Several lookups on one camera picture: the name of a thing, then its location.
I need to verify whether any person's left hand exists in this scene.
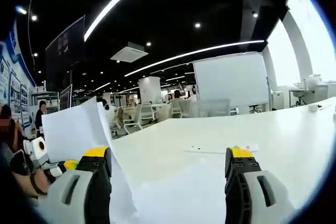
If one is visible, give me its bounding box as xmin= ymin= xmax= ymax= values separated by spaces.
xmin=41 ymin=167 xmax=57 ymax=194

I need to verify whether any open laptop on stand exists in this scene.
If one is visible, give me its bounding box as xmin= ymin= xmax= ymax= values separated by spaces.
xmin=59 ymin=84 xmax=74 ymax=111

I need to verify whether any white office chair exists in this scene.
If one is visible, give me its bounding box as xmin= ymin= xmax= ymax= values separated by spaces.
xmin=123 ymin=103 xmax=144 ymax=136
xmin=140 ymin=102 xmax=159 ymax=124

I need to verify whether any black wristband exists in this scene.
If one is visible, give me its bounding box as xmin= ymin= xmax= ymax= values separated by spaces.
xmin=29 ymin=173 xmax=45 ymax=196

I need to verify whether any stack of white printing papers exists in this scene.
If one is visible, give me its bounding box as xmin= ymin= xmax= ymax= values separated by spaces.
xmin=41 ymin=97 xmax=138 ymax=224

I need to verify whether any ceiling air conditioner vent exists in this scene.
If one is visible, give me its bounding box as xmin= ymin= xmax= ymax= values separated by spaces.
xmin=110 ymin=41 xmax=149 ymax=63

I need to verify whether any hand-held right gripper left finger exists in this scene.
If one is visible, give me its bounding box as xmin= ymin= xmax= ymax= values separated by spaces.
xmin=39 ymin=145 xmax=112 ymax=224

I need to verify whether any straight ceiling light strip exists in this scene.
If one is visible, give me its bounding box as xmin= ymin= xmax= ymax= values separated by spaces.
xmin=123 ymin=39 xmax=266 ymax=78

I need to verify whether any blue white wall poster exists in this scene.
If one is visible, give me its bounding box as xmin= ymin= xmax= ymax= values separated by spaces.
xmin=0 ymin=19 xmax=38 ymax=128

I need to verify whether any long curved ceiling light strip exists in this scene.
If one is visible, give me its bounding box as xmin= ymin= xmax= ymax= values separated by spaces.
xmin=83 ymin=0 xmax=161 ymax=42

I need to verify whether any white square pillar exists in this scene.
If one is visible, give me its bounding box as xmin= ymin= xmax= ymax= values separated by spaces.
xmin=138 ymin=76 xmax=162 ymax=104

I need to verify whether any hanging black monitor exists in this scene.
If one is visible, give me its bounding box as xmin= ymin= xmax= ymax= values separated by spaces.
xmin=44 ymin=15 xmax=86 ymax=89

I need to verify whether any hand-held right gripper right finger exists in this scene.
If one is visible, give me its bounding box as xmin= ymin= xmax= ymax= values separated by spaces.
xmin=225 ymin=146 xmax=295 ymax=224

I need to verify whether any white table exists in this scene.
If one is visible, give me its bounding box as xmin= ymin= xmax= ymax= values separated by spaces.
xmin=109 ymin=97 xmax=336 ymax=224

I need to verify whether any flat white strip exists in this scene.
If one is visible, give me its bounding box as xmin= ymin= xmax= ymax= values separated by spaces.
xmin=183 ymin=143 xmax=259 ymax=154

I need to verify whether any white utility sink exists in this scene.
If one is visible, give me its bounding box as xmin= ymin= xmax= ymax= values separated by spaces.
xmin=288 ymin=78 xmax=329 ymax=109

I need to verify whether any whiteboard on stand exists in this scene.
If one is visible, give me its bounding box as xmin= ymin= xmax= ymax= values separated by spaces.
xmin=192 ymin=52 xmax=270 ymax=110

